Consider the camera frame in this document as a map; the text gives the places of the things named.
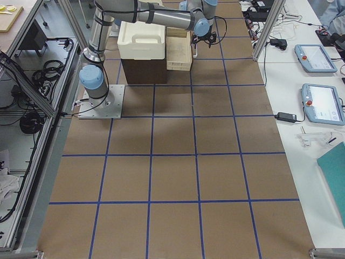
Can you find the teach pendant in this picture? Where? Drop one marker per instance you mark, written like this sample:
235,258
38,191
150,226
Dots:
322,104
314,58

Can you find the white drawer handle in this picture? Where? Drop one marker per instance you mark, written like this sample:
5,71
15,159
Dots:
194,50

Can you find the aluminium frame post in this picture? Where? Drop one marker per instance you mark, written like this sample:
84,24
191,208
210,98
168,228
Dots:
270,22

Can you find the dark wooden drawer cabinet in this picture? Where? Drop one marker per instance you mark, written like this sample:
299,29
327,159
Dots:
140,72

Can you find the white plastic storage box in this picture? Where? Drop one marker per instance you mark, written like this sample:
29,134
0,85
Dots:
141,41

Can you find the metal base plate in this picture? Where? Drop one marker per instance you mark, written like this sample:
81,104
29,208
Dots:
109,108

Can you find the lower teach pendant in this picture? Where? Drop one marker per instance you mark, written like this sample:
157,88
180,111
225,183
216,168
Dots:
322,104

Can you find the clear acrylic part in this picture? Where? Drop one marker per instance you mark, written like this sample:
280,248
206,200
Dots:
324,139

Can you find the black power adapter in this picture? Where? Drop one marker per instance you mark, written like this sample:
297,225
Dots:
287,117

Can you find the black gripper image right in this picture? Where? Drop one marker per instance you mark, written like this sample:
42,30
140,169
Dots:
195,39

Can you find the upper teach pendant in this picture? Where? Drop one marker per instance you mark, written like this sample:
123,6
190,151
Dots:
314,58

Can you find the wooden board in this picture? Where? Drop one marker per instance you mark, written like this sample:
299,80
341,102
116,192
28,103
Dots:
12,13

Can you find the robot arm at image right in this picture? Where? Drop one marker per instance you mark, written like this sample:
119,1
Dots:
194,16

